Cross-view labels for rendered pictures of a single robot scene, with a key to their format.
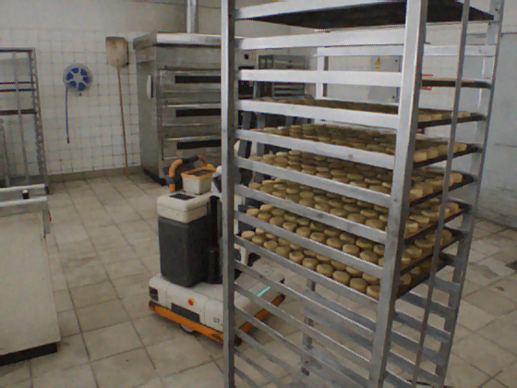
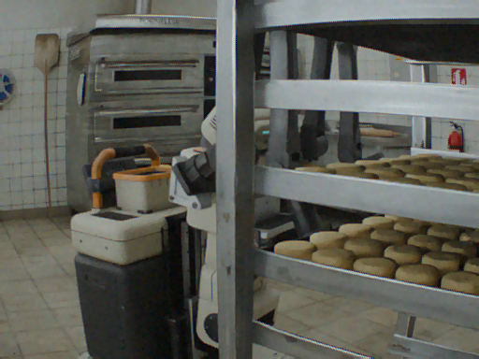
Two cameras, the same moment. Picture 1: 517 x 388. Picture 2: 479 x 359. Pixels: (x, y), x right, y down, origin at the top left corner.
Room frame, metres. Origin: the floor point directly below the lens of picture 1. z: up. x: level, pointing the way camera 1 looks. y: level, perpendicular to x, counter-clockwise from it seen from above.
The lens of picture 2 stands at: (0.72, 0.11, 1.13)
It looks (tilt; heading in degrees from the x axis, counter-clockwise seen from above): 8 degrees down; 359
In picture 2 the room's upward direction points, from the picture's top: straight up
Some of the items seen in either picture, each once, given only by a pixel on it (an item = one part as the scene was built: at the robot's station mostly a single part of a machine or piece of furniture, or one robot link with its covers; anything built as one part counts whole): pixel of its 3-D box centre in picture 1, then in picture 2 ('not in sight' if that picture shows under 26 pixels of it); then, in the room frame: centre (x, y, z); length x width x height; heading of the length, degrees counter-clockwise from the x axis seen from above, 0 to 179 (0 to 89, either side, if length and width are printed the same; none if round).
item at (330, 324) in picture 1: (363, 342); not in sight; (1.36, -0.41, 0.51); 0.64 x 0.03 x 0.03; 42
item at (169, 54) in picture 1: (198, 108); (145, 119); (6.11, 0.92, 1.00); 1.56 x 1.20 x 2.01; 121
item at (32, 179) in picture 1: (18, 121); not in sight; (5.04, 3.06, 0.93); 0.64 x 0.51 x 1.78; 34
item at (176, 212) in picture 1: (205, 224); (160, 274); (2.42, 0.34, 0.59); 0.55 x 0.34 x 0.83; 147
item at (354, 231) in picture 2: not in sight; (356, 234); (1.42, -0.06, 0.96); 0.05 x 0.05 x 0.02
